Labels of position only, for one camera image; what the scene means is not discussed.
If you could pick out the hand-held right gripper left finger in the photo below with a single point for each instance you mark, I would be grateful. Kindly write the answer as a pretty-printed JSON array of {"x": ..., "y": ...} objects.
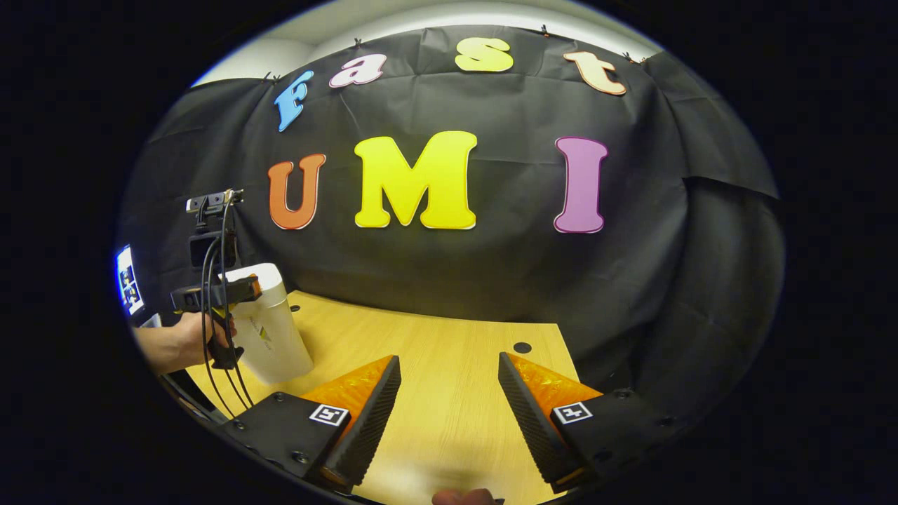
[{"x": 372, "y": 428}]

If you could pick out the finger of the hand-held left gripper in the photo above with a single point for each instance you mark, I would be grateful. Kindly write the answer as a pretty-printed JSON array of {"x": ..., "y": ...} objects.
[{"x": 251, "y": 287}]

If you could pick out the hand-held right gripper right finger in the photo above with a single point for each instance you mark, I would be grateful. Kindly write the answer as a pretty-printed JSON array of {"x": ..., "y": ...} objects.
[{"x": 537, "y": 428}]

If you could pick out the white desktop garbage bin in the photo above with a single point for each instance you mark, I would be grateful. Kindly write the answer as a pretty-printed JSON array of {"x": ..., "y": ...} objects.
[{"x": 273, "y": 344}]

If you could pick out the wooden desktop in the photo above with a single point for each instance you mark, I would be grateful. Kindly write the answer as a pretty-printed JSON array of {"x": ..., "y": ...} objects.
[{"x": 435, "y": 365}]

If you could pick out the bright monitor screen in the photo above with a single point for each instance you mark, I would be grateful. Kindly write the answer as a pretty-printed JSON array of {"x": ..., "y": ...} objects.
[{"x": 130, "y": 280}]

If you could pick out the black backdrop cloth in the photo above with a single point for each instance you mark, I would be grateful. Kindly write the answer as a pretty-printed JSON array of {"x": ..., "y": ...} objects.
[{"x": 491, "y": 280}]

